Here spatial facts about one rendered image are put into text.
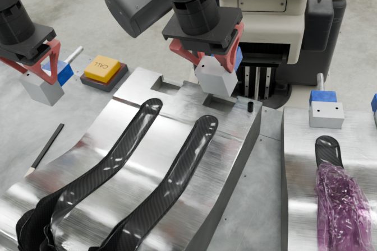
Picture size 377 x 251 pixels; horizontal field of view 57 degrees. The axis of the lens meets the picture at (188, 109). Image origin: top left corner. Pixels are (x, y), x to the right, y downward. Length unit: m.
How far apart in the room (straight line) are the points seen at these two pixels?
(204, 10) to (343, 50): 1.77
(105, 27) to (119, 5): 2.09
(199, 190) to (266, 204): 0.13
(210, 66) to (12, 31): 0.30
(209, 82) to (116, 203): 0.23
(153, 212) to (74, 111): 0.37
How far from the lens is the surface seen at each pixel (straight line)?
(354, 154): 0.62
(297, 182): 0.54
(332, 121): 0.63
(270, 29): 0.94
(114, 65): 0.82
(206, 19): 0.47
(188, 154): 0.56
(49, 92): 0.66
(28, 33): 0.59
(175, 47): 0.52
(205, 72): 0.55
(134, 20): 0.41
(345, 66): 2.09
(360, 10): 2.53
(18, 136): 0.81
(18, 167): 0.76
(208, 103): 0.65
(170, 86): 0.69
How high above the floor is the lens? 1.35
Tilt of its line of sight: 49 degrees down
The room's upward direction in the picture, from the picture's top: 9 degrees counter-clockwise
